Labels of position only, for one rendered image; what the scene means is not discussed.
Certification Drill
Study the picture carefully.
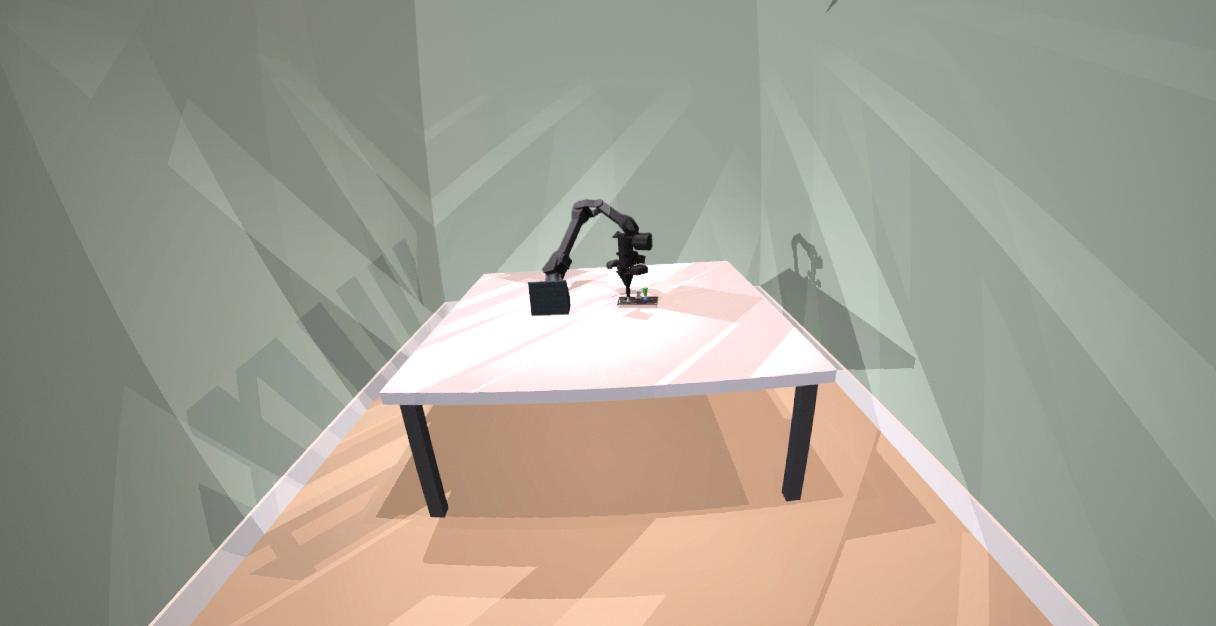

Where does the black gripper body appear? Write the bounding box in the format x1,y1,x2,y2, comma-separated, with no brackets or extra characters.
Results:
606,249,649,276

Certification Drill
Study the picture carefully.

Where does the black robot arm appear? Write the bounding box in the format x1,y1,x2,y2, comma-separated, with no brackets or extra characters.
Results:
542,199,653,281

